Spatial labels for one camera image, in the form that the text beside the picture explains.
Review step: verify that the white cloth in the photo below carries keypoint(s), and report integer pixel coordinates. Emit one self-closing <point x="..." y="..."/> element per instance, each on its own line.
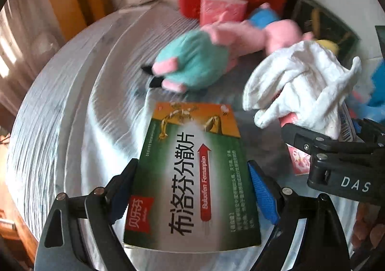
<point x="300" y="78"/>

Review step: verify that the pink flowered box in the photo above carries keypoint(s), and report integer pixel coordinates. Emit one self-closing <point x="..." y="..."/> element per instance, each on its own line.
<point x="297" y="162"/>

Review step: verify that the green medicine box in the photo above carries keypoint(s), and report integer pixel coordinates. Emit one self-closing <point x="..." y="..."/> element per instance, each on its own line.
<point x="186" y="183"/>

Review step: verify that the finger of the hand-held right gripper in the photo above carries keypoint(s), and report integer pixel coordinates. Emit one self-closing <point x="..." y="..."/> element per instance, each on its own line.
<point x="373" y="129"/>
<point x="303" y="138"/>

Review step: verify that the blue storage bin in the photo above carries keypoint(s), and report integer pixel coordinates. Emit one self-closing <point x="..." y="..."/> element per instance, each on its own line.
<point x="377" y="84"/>

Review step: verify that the person's right hand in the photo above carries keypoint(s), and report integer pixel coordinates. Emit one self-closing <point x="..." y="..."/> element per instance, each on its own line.
<point x="368" y="228"/>

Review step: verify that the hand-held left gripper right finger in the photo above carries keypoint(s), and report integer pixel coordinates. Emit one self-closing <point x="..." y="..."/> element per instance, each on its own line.
<point x="264" y="195"/>

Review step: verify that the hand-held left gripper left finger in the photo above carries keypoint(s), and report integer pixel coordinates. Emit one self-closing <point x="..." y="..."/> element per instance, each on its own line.
<point x="121" y="204"/>

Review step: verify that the pig plush teal dress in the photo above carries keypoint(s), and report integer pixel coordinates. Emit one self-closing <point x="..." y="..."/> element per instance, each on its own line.
<point x="192" y="57"/>

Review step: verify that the black paper bag gold print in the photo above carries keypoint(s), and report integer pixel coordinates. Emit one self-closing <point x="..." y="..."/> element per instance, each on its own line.
<point x="327" y="24"/>

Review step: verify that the pig plush blue dress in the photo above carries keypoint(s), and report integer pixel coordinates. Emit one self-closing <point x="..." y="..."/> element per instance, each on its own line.
<point x="285" y="33"/>

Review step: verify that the wooden furniture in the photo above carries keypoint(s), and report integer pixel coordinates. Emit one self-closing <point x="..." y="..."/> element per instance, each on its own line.
<point x="15" y="235"/>

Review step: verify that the sheer curtain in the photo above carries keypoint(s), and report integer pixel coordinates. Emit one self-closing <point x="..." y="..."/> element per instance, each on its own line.
<point x="24" y="42"/>

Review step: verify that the pink tissue box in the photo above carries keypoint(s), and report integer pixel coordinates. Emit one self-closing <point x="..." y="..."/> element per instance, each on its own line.
<point x="222" y="7"/>

